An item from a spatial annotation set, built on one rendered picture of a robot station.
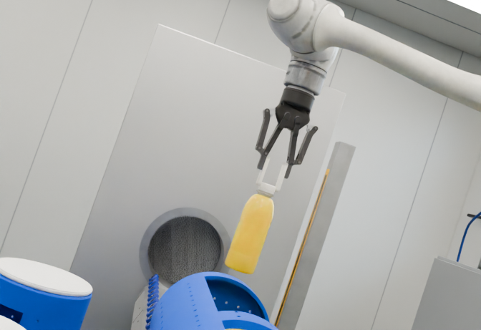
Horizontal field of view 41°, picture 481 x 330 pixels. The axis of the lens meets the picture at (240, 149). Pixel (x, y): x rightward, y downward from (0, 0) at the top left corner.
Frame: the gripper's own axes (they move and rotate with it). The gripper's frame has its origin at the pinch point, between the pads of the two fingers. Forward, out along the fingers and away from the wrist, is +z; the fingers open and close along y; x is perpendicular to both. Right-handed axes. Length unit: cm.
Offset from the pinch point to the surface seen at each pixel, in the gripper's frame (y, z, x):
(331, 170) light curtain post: -31, -10, -64
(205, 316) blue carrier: 8.9, 28.7, 29.9
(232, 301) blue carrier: -3.1, 31.8, -10.5
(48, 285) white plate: 41, 46, -30
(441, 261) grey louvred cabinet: -150, 7, -206
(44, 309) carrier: 40, 51, -27
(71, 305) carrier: 34, 49, -30
